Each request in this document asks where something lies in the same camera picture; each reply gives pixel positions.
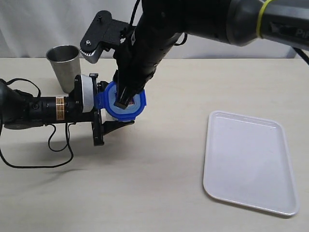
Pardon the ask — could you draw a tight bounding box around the white backdrop curtain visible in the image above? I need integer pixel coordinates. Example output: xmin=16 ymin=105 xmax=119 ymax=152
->
xmin=0 ymin=0 xmax=297 ymax=59

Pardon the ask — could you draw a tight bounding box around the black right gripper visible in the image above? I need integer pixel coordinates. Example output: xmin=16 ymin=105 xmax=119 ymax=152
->
xmin=80 ymin=11 xmax=145 ymax=109

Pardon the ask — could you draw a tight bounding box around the stainless steel cup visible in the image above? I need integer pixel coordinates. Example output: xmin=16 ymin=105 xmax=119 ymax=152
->
xmin=46 ymin=44 xmax=81 ymax=93

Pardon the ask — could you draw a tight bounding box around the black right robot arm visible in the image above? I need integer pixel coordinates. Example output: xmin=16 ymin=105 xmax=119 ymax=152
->
xmin=80 ymin=0 xmax=309 ymax=109

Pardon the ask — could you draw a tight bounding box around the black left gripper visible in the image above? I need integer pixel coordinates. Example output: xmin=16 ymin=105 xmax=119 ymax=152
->
xmin=69 ymin=73 xmax=134 ymax=146

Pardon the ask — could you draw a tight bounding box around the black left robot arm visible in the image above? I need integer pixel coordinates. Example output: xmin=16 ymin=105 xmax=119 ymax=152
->
xmin=0 ymin=73 xmax=135 ymax=146

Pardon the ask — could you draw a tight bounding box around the clear tall plastic container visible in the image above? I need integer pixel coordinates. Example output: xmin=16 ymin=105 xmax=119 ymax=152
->
xmin=104 ymin=108 xmax=126 ymax=121

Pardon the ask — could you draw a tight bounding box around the blue container lid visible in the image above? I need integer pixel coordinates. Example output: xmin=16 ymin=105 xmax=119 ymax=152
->
xmin=94 ymin=81 xmax=147 ymax=122

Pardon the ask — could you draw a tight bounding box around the white plastic tray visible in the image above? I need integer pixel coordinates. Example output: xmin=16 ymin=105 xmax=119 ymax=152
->
xmin=202 ymin=111 xmax=300 ymax=217

